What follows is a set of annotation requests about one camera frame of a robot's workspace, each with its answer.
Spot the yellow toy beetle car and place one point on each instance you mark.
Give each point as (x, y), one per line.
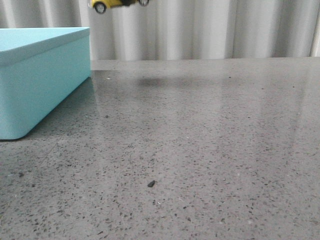
(100, 6)

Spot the light blue storage box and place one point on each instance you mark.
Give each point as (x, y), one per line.
(39, 68)

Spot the small black debris piece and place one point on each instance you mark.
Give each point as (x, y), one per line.
(151, 184)

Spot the grey pleated curtain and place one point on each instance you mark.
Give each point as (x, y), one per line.
(181, 29)

